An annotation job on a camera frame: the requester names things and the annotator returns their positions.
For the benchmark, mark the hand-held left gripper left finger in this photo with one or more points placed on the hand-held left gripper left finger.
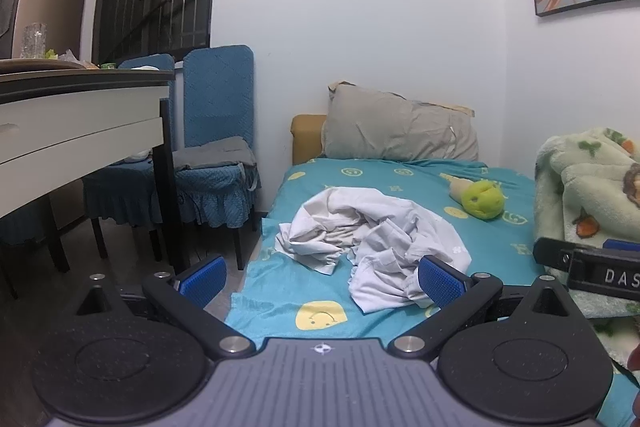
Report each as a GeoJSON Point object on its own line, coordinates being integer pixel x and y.
{"type": "Point", "coordinates": [202, 279]}

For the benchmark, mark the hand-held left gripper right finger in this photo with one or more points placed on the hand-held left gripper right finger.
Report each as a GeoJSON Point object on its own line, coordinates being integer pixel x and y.
{"type": "Point", "coordinates": [442, 284]}

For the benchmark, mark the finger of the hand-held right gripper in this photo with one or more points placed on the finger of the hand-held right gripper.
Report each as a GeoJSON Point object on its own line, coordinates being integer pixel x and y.
{"type": "Point", "coordinates": [622, 245]}
{"type": "Point", "coordinates": [550, 252]}

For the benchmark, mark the white shirt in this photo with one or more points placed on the white shirt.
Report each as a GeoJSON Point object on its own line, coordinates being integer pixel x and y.
{"type": "Point", "coordinates": [370, 237]}

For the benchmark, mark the green printed fleece blanket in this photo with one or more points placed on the green printed fleece blanket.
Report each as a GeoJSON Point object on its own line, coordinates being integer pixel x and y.
{"type": "Point", "coordinates": [585, 187]}

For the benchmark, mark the teal smiley bed sheet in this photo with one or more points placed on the teal smiley bed sheet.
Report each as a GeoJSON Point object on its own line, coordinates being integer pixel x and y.
{"type": "Point", "coordinates": [280, 287]}

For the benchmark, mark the green plush toy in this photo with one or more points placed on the green plush toy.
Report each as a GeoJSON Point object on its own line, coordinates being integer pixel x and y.
{"type": "Point", "coordinates": [480, 199]}

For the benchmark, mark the blue covered chair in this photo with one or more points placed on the blue covered chair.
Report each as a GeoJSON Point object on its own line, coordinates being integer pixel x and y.
{"type": "Point", "coordinates": [130, 187]}
{"type": "Point", "coordinates": [217, 117]}

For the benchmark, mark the grey cloth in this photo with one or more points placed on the grey cloth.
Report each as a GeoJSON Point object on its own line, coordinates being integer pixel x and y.
{"type": "Point", "coordinates": [215, 154]}

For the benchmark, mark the grey pillow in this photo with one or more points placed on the grey pillow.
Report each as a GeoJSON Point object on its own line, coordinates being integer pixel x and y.
{"type": "Point", "coordinates": [395, 127]}

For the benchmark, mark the yellow bed headboard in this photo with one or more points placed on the yellow bed headboard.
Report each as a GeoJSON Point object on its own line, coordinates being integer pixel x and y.
{"type": "Point", "coordinates": [306, 138]}

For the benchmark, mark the white table with black legs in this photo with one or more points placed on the white table with black legs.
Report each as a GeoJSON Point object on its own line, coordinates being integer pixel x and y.
{"type": "Point", "coordinates": [75, 117]}

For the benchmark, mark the plate of food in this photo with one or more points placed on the plate of food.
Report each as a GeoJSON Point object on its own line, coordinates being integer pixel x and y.
{"type": "Point", "coordinates": [65, 57]}

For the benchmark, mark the clear drinking glass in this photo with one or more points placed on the clear drinking glass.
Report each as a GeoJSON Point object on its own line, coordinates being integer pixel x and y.
{"type": "Point", "coordinates": [34, 41]}

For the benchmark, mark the silver fridge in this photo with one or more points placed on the silver fridge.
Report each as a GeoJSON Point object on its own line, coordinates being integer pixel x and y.
{"type": "Point", "coordinates": [47, 2]}

